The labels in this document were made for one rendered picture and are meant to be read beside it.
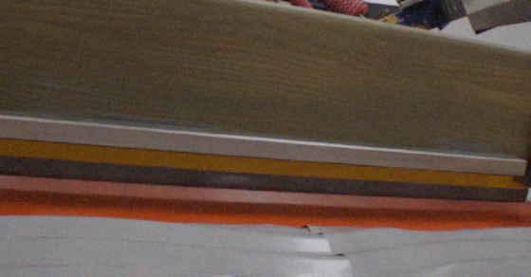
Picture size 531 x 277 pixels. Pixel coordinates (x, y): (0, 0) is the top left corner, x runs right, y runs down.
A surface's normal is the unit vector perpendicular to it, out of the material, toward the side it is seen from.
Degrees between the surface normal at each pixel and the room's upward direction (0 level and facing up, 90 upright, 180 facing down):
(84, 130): 90
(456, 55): 90
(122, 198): 0
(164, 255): 33
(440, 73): 90
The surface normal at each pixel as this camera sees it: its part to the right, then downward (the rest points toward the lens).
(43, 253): 0.34, -0.72
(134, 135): 0.30, 0.22
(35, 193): 0.15, -0.97
